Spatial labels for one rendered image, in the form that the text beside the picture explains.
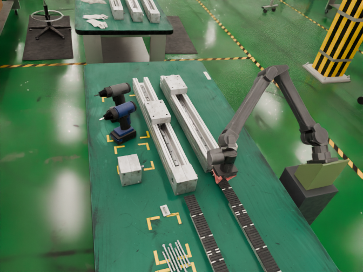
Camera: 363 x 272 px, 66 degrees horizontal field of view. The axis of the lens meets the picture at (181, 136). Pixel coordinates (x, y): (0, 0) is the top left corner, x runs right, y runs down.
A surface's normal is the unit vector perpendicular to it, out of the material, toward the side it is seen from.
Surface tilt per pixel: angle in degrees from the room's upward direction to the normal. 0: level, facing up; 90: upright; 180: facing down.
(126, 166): 0
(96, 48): 90
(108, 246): 0
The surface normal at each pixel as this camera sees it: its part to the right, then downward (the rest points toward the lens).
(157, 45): 0.26, 0.67
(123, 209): 0.11, -0.73
